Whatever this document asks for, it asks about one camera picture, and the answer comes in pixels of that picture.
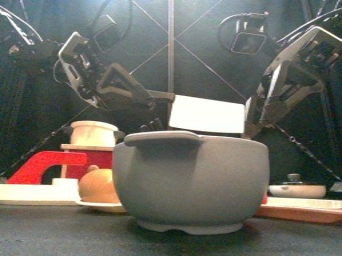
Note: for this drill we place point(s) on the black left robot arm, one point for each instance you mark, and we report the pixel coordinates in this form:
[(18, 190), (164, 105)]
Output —
[(27, 50)]

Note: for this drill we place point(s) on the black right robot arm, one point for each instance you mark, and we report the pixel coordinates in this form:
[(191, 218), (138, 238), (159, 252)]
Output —
[(334, 23)]

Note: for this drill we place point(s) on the cream toy pot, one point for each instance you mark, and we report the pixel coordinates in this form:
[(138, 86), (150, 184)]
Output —
[(94, 135)]

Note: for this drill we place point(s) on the grey toy shaker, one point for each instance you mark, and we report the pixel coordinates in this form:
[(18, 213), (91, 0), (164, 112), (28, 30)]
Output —
[(294, 178)]

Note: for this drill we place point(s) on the white flat toy food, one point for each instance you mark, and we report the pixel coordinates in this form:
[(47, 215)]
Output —
[(307, 202)]

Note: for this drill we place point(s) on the brown toy egg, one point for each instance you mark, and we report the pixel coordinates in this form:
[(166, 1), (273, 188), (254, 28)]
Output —
[(95, 186)]

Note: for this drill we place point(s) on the pink rectangular tray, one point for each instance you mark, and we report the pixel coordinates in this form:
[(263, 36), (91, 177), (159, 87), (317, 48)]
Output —
[(302, 215)]

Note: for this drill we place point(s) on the red toy piece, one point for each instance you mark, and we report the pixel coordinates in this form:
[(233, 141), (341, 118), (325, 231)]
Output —
[(31, 166)]

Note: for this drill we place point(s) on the small white round plate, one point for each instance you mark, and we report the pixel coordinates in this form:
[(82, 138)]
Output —
[(102, 206)]

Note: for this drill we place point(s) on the white triangular tray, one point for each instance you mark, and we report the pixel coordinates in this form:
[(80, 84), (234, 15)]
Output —
[(31, 193)]

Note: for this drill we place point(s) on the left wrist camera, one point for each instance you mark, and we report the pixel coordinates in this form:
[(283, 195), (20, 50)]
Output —
[(107, 35)]

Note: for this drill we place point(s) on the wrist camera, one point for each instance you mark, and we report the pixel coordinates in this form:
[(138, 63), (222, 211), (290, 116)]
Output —
[(107, 35), (247, 43)]

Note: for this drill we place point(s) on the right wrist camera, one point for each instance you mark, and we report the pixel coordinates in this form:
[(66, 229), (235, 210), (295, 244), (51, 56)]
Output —
[(247, 43)]

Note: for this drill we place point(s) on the metal frame pole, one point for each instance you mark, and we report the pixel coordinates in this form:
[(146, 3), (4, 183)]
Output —
[(171, 40)]

